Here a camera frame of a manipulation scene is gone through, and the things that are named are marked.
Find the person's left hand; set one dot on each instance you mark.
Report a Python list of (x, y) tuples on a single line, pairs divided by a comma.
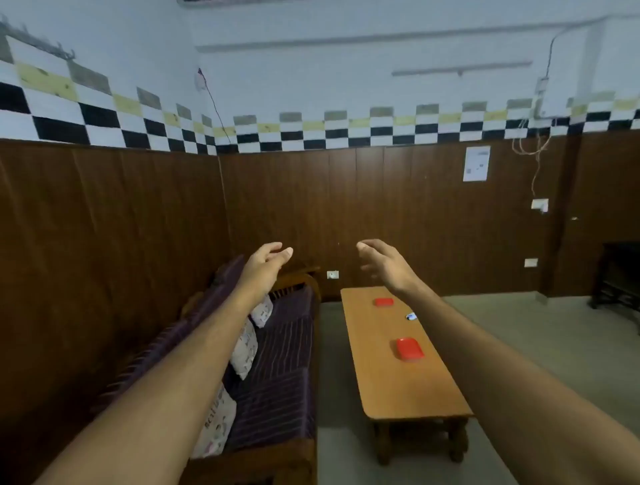
[(262, 270)]

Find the person's right hand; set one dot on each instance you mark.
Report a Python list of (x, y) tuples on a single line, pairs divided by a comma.
[(390, 267)]

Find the small red lid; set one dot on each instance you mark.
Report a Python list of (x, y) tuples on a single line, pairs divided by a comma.
[(383, 302)]

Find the large red lid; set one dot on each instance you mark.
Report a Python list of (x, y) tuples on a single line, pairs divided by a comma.
[(410, 348)]

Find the person's left forearm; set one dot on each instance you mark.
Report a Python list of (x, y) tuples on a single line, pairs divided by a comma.
[(175, 389)]

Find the person's right forearm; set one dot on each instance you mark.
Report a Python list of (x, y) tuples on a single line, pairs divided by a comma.
[(500, 399)]

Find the white printed pillow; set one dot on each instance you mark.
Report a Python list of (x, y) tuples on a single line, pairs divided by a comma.
[(245, 350), (262, 312), (217, 429)]

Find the wooden sofa with purple cushions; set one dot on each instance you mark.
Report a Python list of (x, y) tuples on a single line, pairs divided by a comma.
[(280, 380)]

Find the low wooden table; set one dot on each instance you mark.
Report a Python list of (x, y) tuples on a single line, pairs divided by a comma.
[(380, 380)]

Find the black side table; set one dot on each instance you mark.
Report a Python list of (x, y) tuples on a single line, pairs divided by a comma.
[(617, 280)]

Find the white paper sheet on wall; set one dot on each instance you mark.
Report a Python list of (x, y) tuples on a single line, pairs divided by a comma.
[(476, 164)]

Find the white switch with plug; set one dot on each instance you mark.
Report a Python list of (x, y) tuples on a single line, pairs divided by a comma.
[(539, 205)]

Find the short grey wall rail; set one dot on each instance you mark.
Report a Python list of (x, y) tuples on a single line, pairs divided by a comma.
[(460, 68)]

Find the long grey wall conduit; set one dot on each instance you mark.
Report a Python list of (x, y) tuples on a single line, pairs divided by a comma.
[(350, 39)]

